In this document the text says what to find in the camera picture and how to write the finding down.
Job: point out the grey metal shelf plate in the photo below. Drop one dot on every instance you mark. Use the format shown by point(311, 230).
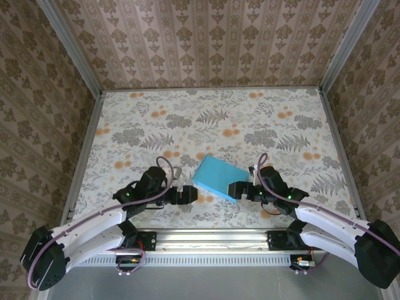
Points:
point(212, 284)

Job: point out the teal paper box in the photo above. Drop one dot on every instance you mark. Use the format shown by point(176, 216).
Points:
point(215, 178)

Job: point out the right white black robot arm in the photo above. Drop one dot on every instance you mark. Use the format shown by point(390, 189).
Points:
point(343, 231)

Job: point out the aluminium frame post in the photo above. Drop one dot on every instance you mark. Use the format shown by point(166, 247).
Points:
point(343, 47)
point(75, 47)

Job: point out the small black controller board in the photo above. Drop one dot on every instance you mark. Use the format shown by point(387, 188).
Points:
point(303, 262)
point(128, 262)

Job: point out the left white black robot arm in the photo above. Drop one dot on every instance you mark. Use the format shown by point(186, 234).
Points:
point(87, 234)

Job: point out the floral table cover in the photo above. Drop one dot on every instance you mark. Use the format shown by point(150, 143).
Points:
point(212, 112)

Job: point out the aluminium mounting beam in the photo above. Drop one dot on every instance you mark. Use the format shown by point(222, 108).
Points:
point(212, 240)

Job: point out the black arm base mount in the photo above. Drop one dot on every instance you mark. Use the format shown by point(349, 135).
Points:
point(278, 241)
point(147, 241)

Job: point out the aluminium table side rail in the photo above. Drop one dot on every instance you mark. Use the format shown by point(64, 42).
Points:
point(87, 140)
point(337, 140)

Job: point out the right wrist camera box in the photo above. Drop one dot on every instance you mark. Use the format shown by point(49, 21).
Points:
point(253, 175)

